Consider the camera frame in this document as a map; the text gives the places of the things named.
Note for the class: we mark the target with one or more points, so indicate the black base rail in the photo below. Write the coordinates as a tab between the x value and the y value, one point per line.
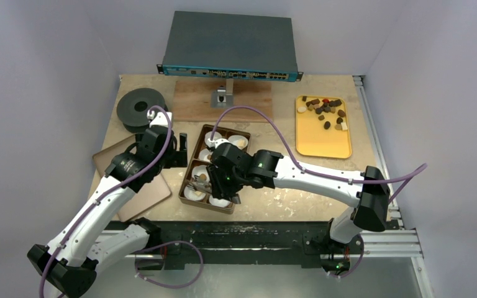
306	244

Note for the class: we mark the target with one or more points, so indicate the white paper cup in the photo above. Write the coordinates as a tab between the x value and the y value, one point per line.
200	174
222	203
212	136
234	138
205	155
189	194

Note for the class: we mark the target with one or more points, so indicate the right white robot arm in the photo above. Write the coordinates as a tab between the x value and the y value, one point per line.
365	197

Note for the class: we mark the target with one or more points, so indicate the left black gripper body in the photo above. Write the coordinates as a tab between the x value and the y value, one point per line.
139	138

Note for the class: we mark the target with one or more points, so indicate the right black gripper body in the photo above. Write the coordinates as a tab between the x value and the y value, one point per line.
225	190

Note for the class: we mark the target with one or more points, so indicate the yellow plastic tray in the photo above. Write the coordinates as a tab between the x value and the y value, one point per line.
323	130

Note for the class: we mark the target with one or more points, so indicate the brown box lid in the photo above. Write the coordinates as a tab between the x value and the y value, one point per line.
150	194

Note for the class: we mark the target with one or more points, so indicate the blue network switch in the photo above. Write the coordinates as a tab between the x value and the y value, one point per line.
231	46

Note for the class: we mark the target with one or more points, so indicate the metal switch stand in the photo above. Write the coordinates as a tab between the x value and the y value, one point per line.
223	96

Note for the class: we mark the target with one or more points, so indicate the metal tweezers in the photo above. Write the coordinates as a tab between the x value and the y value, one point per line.
201	185

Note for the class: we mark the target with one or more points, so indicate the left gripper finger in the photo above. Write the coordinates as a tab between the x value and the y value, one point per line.
178	159
183	142

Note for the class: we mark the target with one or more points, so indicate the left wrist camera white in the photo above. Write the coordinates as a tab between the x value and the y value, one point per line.
159	118

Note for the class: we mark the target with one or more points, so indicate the brown chocolate box tray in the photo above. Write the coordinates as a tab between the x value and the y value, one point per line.
194	161

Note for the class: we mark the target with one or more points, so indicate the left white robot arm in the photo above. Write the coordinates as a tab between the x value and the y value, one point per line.
72	260

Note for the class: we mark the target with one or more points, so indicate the wooden board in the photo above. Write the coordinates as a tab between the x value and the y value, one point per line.
191	101

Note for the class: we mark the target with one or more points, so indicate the black filament spool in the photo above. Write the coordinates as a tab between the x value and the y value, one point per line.
133	107

